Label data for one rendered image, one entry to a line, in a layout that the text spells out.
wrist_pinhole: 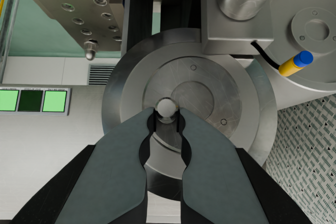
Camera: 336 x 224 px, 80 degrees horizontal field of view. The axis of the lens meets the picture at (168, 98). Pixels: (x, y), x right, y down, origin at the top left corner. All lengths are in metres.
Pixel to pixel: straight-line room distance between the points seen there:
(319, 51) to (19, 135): 0.60
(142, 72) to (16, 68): 3.62
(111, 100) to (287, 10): 0.19
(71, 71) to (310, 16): 3.21
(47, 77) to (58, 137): 2.92
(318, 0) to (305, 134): 0.18
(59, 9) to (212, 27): 0.37
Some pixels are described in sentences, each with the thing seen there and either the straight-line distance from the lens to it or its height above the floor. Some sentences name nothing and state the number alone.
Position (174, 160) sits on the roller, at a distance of 0.16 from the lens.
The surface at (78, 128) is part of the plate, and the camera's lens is 0.54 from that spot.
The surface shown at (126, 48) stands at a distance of 0.20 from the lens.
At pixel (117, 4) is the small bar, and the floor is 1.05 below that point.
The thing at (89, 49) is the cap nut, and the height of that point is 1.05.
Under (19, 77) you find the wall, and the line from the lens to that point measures 3.68.
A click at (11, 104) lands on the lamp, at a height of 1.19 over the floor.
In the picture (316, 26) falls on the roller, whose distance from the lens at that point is 0.25.
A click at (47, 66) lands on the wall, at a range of 3.52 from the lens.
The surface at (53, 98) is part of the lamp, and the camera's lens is 0.58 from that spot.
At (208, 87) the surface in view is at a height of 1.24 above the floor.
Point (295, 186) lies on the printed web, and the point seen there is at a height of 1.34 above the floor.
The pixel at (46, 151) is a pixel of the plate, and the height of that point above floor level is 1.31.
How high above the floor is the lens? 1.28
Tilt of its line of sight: 12 degrees down
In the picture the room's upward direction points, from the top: 179 degrees counter-clockwise
